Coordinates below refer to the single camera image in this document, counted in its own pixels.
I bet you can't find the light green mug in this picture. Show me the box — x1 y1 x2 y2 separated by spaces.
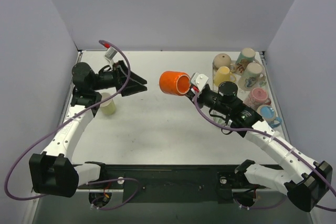
100 92 116 115

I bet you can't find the yellow mug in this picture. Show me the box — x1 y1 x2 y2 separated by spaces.
214 66 236 87

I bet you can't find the orange mug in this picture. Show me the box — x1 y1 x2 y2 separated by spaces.
159 71 190 96

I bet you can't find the beige round mug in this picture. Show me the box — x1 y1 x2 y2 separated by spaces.
213 54 236 72

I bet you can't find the pink patterned mug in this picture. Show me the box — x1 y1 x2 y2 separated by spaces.
243 88 271 110

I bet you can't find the blue glazed mug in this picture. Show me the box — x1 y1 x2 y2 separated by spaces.
257 104 282 128

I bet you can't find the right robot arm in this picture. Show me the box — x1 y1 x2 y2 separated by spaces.
186 82 335 212

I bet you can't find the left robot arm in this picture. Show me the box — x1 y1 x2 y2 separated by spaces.
29 60 147 197

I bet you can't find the tall seahorse mug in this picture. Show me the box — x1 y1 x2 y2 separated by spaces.
238 62 266 91

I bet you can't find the tall teal floral mug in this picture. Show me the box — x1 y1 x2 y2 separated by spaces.
235 48 256 75

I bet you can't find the floral serving tray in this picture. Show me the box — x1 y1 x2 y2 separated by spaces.
211 58 277 132

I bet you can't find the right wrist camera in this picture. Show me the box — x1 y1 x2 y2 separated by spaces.
190 72 209 91

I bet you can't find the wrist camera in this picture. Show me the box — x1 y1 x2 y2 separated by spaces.
190 72 209 91
104 47 118 63

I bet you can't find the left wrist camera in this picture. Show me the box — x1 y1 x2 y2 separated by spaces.
104 47 118 63

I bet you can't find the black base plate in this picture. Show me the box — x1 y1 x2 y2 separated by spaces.
80 165 259 203

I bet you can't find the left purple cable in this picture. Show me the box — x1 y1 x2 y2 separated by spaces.
4 39 140 211

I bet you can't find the aluminium rail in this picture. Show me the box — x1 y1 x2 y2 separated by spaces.
31 167 314 209

